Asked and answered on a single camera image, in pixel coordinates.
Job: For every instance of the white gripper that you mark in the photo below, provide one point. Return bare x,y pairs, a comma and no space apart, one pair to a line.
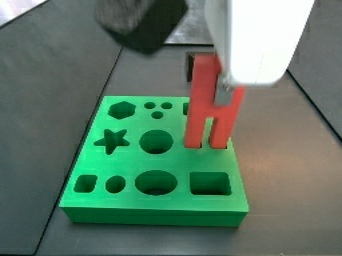
255,34

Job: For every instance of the red double-square peg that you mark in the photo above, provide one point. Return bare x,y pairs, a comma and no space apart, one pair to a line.
201,107

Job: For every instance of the green shape-sorting board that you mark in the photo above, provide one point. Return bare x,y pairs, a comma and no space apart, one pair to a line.
136,176

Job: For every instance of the dark grey arch block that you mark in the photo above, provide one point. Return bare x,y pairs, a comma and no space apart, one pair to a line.
189,61

